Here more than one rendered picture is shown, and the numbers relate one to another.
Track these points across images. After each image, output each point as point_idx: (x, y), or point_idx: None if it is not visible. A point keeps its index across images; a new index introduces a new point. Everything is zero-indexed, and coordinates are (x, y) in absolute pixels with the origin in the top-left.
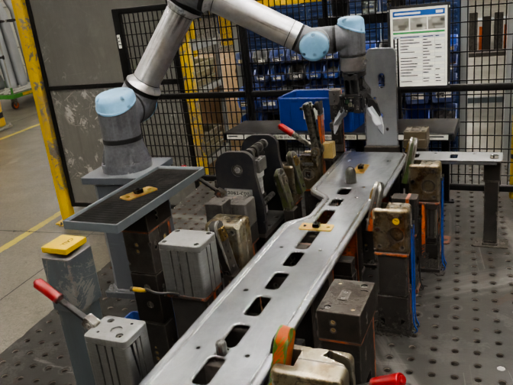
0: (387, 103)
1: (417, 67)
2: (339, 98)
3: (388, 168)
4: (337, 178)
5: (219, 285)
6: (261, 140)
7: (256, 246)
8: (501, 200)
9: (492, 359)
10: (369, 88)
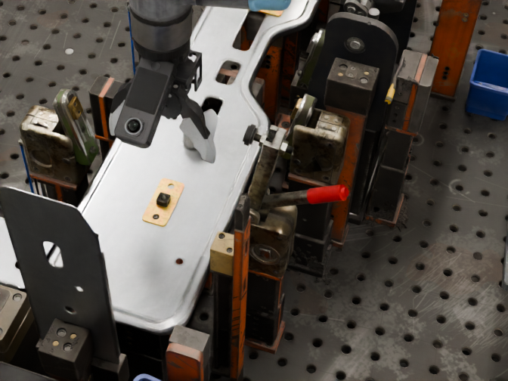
0: (48, 286)
1: None
2: (202, 57)
3: (108, 193)
4: (216, 164)
5: None
6: (354, 0)
7: None
8: None
9: (72, 63)
10: (118, 119)
